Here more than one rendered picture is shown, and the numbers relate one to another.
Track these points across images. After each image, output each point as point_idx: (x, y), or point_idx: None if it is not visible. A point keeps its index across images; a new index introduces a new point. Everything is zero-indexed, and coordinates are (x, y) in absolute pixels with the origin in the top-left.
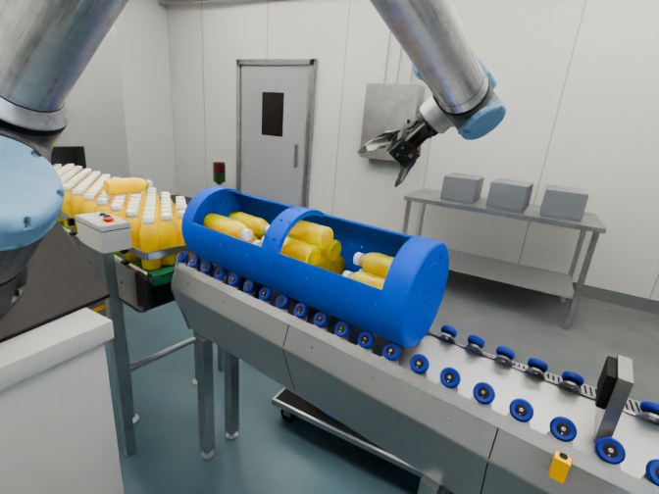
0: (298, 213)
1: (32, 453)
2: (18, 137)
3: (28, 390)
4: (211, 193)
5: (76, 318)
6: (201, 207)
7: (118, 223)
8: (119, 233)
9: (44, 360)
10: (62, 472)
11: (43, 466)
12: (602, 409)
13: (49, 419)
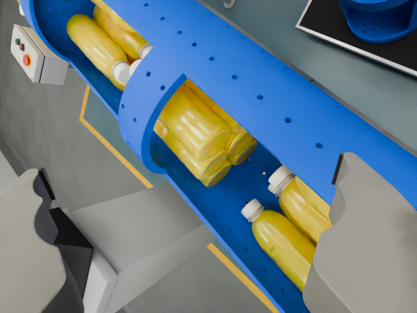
0: (137, 134)
1: (141, 278)
2: None
3: (113, 295)
4: (31, 18)
5: (94, 274)
6: (51, 18)
7: (35, 66)
8: (48, 68)
9: (103, 302)
10: (161, 261)
11: (151, 271)
12: None
13: (133, 279)
